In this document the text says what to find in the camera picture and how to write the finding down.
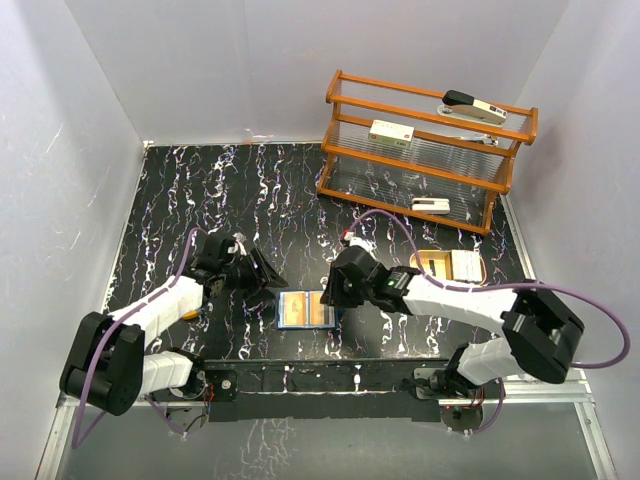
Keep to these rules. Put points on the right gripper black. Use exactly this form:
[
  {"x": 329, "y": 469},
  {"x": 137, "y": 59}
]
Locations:
[{"x": 333, "y": 295}]

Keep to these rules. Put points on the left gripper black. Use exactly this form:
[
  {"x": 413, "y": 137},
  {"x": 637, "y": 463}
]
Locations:
[{"x": 260, "y": 276}]

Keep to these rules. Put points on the orange patterned credit card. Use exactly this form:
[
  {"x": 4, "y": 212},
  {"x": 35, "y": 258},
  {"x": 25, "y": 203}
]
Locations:
[{"x": 321, "y": 315}]

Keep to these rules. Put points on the blue card holder wallet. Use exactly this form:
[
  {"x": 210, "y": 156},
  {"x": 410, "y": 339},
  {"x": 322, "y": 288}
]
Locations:
[{"x": 307, "y": 326}]

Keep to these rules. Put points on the yellow black striped card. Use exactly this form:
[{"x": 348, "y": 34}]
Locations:
[{"x": 436, "y": 267}]

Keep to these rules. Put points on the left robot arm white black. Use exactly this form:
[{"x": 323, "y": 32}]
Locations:
[{"x": 108, "y": 366}]

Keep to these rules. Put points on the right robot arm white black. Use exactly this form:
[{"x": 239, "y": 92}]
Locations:
[{"x": 535, "y": 332}]

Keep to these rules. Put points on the white cards in tray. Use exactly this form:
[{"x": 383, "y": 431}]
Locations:
[{"x": 467, "y": 266}]

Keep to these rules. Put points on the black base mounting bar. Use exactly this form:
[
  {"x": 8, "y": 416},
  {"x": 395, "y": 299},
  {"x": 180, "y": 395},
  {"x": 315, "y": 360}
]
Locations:
[{"x": 316, "y": 389}]

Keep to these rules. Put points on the beige plastic tray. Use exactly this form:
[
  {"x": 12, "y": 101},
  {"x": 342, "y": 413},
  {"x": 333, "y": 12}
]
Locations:
[{"x": 413, "y": 261}]

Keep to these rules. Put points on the small white stapler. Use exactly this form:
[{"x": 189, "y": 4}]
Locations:
[{"x": 430, "y": 205}]

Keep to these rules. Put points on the orange wooden shelf rack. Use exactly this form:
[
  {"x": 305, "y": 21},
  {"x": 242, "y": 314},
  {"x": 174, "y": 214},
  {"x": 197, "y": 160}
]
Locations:
[{"x": 469, "y": 163}]

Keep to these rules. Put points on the white staples box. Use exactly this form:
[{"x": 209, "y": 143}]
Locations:
[{"x": 391, "y": 134}]

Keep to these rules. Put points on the black beige stapler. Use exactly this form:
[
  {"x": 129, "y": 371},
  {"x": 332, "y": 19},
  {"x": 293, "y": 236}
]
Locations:
[{"x": 462, "y": 106}]

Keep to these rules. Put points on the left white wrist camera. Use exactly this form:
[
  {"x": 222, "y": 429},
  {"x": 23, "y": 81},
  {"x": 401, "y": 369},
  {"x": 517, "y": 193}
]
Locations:
[{"x": 238, "y": 247}]

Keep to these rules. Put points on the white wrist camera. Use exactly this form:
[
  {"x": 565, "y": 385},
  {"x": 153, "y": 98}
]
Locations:
[
  {"x": 350, "y": 239},
  {"x": 238, "y": 247}
]

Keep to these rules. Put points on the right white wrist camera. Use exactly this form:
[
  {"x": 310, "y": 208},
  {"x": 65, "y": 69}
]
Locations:
[{"x": 350, "y": 239}]

